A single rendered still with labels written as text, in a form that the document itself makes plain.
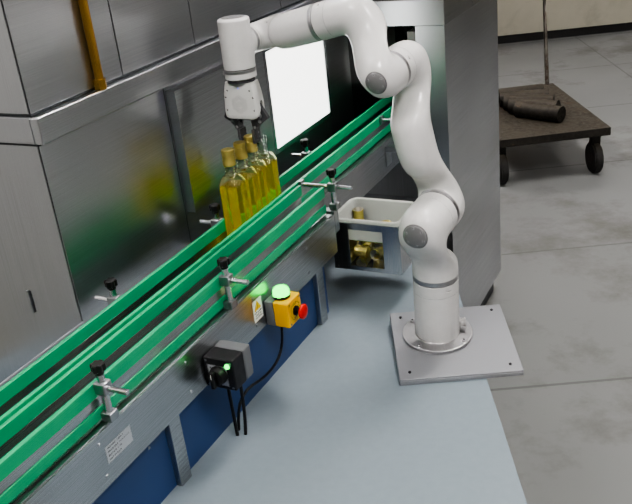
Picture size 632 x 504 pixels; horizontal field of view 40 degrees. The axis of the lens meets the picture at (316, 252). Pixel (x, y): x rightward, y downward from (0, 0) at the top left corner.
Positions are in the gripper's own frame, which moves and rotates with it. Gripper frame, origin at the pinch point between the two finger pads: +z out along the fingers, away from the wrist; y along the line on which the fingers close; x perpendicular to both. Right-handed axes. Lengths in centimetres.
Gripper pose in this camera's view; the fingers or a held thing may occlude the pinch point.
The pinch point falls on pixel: (249, 134)
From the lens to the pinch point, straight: 235.9
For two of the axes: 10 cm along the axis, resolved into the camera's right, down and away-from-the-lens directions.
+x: 4.2, -4.2, 8.0
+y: 9.0, 1.0, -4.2
